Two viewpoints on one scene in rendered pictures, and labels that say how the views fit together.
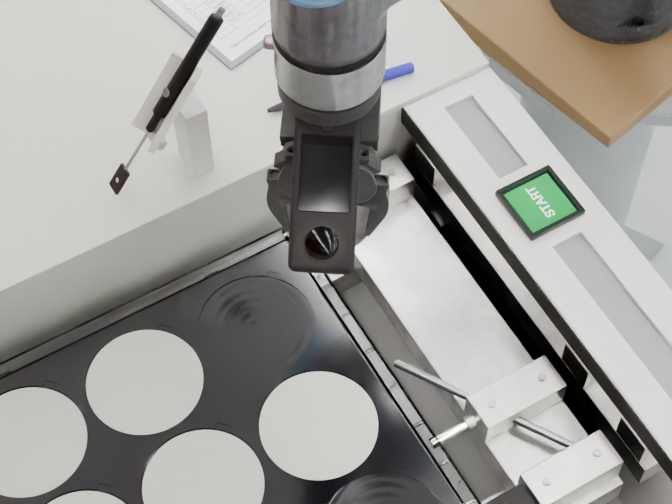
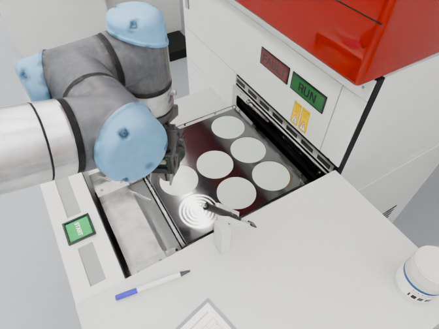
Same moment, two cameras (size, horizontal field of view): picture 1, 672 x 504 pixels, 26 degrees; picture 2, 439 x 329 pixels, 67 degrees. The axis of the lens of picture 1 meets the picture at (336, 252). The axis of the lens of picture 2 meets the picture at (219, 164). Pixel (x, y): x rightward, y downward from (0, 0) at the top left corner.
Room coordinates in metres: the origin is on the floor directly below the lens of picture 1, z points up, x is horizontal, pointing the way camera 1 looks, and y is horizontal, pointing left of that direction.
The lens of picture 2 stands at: (1.05, 0.11, 1.57)
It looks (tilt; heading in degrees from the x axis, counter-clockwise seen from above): 49 degrees down; 179
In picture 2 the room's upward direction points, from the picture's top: 1 degrees clockwise
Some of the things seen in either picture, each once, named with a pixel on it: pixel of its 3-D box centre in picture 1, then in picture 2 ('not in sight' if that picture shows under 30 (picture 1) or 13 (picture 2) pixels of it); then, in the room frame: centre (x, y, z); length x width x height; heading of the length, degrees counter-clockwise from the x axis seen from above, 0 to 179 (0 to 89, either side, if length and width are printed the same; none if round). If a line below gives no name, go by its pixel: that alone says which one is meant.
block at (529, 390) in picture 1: (515, 397); (113, 189); (0.54, -0.15, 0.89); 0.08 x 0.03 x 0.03; 120
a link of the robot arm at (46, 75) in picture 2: not in sight; (76, 82); (0.70, -0.07, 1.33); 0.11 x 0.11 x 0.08; 37
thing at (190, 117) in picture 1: (172, 123); (230, 225); (0.73, 0.14, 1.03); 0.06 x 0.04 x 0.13; 120
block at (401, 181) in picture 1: (367, 192); (150, 268); (0.75, -0.03, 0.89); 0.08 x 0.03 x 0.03; 120
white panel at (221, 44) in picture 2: not in sight; (247, 66); (0.18, 0.21, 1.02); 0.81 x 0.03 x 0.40; 30
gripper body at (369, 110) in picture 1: (330, 117); (155, 136); (0.63, 0.00, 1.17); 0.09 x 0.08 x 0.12; 176
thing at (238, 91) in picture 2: not in sight; (274, 134); (0.35, 0.28, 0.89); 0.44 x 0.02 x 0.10; 30
